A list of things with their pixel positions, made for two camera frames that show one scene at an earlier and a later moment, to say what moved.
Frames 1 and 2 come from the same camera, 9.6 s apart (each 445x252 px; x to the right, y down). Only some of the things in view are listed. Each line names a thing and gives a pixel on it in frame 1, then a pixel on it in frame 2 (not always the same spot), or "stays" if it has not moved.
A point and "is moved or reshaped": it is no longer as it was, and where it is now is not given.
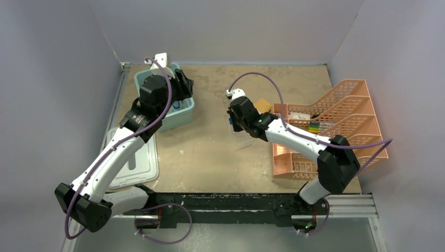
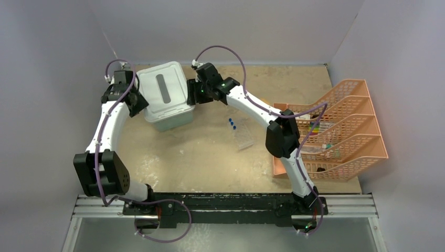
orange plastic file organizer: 348,111 stays
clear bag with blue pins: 243,138 stays
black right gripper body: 238,124 -> 199,92
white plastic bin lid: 141,165 is moved or reshaped
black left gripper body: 179,89 -> 140,103
